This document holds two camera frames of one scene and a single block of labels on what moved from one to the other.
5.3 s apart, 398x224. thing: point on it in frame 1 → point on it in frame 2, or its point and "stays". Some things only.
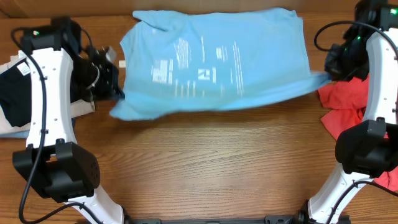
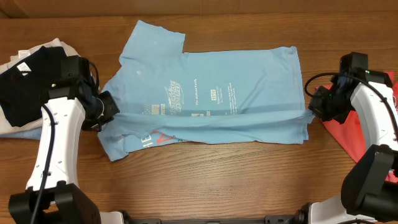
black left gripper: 111,90 → 112,109
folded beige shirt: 78,108 stays
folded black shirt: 15,95 stays
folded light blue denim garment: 22,134 stays
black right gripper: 333,68 → 315,106
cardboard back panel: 124,9 stays
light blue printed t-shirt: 181,61 → 165,95
